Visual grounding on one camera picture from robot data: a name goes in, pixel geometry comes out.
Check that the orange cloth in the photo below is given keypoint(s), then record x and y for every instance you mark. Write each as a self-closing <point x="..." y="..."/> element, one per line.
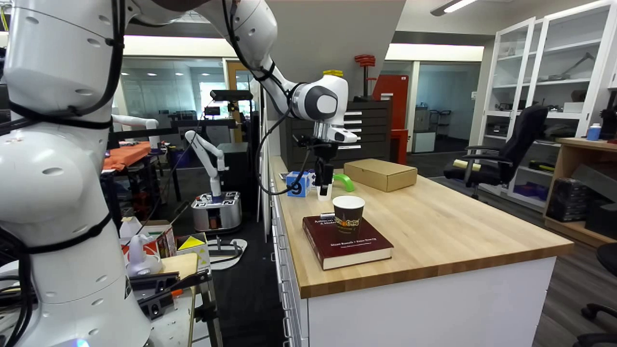
<point x="126" y="156"/>

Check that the blue bottle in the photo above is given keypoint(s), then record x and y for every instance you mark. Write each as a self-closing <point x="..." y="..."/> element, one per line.
<point x="594" y="131"/>

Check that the brown white paper cup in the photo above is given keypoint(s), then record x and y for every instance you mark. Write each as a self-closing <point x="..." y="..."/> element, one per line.
<point x="347" y="212"/>

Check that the wooden shelf unit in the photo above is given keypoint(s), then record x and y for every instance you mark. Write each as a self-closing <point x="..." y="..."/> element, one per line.
<point x="579" y="154"/>

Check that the small white robot arm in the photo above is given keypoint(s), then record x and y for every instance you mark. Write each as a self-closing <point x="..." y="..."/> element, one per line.
<point x="207" y="152"/>

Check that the flat cardboard box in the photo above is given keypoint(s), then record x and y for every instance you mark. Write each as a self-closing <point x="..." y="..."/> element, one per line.
<point x="380" y="174"/>

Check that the wooden top white workbench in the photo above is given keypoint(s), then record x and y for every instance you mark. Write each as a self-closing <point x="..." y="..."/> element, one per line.
<point x="436" y="231"/>

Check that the blue number nine cube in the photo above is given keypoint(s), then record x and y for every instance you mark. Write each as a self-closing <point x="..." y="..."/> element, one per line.
<point x="297" y="185"/>

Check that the white glass door shelving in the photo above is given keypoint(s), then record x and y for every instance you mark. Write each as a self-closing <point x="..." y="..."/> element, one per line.
<point x="552" y="58"/>

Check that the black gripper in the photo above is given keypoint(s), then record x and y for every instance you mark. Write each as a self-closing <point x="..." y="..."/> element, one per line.
<point x="324" y="154"/>

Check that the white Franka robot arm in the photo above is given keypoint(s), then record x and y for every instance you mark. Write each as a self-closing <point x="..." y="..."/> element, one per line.
<point x="58" y="179"/>

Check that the dark red hardcover book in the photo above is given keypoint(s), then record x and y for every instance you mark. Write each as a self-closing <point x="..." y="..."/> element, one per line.
<point x="349" y="247"/>

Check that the white spray bottle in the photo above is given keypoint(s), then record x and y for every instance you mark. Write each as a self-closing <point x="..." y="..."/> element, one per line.
<point x="139" y="253"/>

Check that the black rolling chair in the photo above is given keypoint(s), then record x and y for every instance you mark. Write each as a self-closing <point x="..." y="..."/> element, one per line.
<point x="600" y="314"/>

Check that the black office chair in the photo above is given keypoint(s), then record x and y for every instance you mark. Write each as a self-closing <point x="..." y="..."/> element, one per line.
<point x="513" y="150"/>

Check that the silver robot base box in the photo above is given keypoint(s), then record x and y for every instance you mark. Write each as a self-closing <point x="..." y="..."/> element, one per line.
<point x="216" y="210"/>

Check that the red metal cabinet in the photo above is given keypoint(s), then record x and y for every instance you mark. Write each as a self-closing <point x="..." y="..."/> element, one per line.
<point x="394" y="108"/>

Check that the ceiling light strip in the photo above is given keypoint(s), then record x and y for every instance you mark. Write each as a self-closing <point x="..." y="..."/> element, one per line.
<point x="453" y="6"/>

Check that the black storage boxes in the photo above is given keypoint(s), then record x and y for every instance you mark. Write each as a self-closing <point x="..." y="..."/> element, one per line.
<point x="569" y="199"/>

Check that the black camera on stand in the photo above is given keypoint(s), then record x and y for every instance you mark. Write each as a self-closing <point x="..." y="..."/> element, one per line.
<point x="230" y="95"/>

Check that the small clear plastic cup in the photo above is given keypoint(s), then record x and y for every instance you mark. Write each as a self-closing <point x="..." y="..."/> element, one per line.
<point x="322" y="195"/>

